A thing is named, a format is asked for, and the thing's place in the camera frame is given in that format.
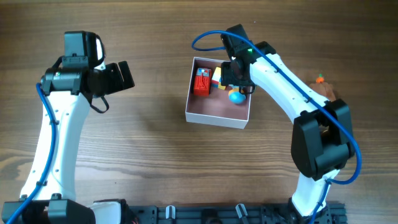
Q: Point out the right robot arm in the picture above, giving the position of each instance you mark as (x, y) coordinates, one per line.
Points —
(322, 138)

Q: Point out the pink open cardboard box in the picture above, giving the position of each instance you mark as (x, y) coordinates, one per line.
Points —
(215, 109)

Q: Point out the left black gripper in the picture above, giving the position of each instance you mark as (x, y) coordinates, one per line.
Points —
(119, 84)

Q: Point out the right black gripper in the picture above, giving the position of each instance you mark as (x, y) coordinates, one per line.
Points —
(233, 80)

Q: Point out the multicolour puzzle cube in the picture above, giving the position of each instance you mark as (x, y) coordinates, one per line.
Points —
(216, 79)

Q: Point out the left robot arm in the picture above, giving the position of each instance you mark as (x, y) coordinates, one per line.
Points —
(66, 91)

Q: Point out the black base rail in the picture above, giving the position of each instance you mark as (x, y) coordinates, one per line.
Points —
(265, 214)

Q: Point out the red toy fire truck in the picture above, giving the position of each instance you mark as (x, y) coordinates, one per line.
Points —
(202, 82)

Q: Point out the brown plush bear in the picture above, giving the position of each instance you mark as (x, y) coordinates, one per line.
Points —
(323, 88)

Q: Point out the blue orange toy figure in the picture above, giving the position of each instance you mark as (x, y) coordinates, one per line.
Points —
(236, 97)

